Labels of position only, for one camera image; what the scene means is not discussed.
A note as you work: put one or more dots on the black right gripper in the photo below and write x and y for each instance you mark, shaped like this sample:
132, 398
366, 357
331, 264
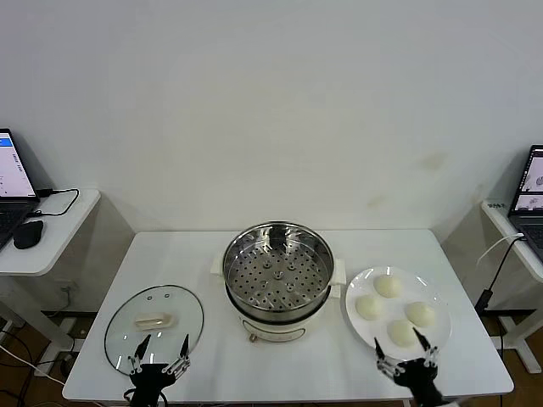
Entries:
420, 377

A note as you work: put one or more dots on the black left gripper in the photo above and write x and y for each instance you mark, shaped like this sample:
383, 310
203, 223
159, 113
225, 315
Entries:
150, 381

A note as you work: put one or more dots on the white steamed baozi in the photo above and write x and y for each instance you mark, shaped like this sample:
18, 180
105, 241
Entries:
402, 333
421, 314
369, 307
387, 286

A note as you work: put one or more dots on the stainless steel steamer basket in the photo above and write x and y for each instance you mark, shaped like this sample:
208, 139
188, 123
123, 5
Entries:
297, 271

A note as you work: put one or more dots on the white round plate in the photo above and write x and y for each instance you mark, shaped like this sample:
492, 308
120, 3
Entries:
360, 288

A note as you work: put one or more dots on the cream electric cooker pot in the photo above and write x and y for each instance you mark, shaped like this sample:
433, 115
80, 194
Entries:
275, 328

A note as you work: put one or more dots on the white side table with mouse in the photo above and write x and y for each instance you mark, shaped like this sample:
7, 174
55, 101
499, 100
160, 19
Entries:
63, 237

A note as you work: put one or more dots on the white side table with label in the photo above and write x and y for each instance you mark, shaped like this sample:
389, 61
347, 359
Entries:
500, 220

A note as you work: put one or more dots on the black computer mouse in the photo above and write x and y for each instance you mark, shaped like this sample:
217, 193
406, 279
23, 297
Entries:
29, 234

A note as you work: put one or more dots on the laptop with dark screen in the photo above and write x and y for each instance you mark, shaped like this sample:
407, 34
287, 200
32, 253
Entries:
530, 191

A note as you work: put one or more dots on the laptop with white screen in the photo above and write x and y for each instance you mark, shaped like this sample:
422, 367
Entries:
12, 169

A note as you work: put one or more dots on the white wall socket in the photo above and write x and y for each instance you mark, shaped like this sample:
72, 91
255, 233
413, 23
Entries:
68, 284

